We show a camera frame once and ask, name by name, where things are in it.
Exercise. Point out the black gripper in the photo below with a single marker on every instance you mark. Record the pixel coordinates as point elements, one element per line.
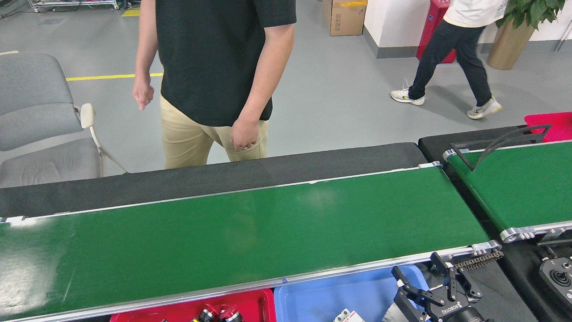
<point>453,311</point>

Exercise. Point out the white circuit breaker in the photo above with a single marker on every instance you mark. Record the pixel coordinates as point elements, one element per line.
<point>387,315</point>
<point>348,317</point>

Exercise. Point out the person's left forearm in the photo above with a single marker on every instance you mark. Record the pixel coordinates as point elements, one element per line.
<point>268,67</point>

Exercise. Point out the person's right forearm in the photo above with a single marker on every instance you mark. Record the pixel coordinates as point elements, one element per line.
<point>146,44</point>

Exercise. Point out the green feeder conveyor belt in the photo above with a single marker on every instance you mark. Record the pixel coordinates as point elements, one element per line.
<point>514,188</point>

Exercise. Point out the long green conveyor belt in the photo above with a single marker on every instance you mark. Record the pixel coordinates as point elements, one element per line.
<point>268,223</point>

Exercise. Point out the person's left hand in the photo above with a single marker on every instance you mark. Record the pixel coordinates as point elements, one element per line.
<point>245,134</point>

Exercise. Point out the person's right hand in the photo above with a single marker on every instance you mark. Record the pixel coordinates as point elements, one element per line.
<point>143,91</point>

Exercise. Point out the blue plastic bin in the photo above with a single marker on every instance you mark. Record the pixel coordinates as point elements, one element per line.
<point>335,295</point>

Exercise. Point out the black joystick controller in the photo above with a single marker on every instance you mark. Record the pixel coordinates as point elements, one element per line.
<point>558,281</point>

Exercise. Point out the red plastic bin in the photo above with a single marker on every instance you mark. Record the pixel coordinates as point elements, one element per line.
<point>259,308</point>

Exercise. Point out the red plastic crate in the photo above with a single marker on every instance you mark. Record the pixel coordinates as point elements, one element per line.
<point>554,127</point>

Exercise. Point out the person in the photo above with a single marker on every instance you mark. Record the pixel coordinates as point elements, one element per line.
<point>214,53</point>
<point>451,49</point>

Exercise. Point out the potted green plant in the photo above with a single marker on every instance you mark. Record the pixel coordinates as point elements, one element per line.
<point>509,44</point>

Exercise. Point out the red cabinet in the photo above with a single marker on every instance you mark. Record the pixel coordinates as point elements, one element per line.
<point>431,31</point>

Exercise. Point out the brown cardboard box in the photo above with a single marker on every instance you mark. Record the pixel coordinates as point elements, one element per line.
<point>344,18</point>

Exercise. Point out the grey padded chair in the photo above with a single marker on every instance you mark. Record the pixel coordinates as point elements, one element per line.
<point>35,112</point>

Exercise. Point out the metal rack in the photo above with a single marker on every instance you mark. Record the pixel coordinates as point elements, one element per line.
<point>71,3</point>

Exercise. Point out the black guide frame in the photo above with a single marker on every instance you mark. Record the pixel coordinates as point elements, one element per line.
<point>491,145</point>

